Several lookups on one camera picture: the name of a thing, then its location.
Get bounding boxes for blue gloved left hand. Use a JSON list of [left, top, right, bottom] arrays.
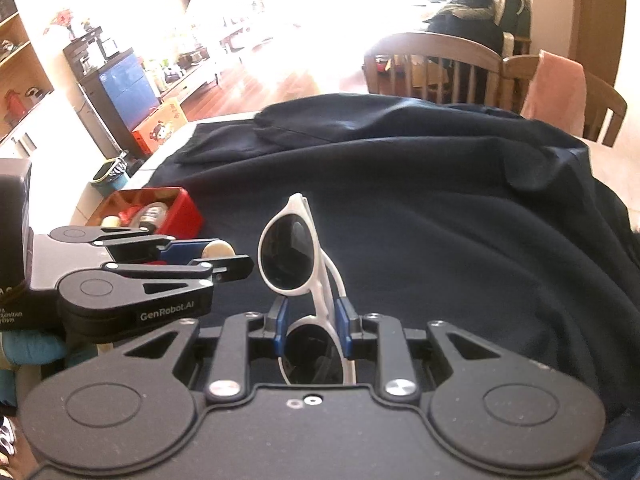
[[1, 330, 98, 408]]

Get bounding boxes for orange gift box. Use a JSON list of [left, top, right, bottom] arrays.
[[132, 98, 188, 156]]

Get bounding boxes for wooden chair with towel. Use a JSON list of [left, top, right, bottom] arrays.
[[520, 50, 628, 148]]

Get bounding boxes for dark jacket pile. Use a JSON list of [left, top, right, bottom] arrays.
[[426, 0, 532, 56]]

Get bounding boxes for wooden dining chair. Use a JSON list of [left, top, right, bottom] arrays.
[[362, 32, 528, 113]]

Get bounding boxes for white round sunglasses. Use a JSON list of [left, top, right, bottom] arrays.
[[257, 193, 357, 385]]

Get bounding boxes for dark navy table cloth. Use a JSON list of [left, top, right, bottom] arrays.
[[150, 94, 639, 479]]

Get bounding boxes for pink towel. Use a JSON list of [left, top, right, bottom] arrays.
[[521, 50, 587, 136]]

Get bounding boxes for red candy wrapper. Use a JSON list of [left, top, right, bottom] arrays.
[[118, 204, 143, 229]]

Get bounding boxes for blue screen television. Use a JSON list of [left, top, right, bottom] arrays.
[[80, 49, 160, 159]]

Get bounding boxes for red metal tin box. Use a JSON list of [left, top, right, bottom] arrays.
[[87, 186, 204, 240]]

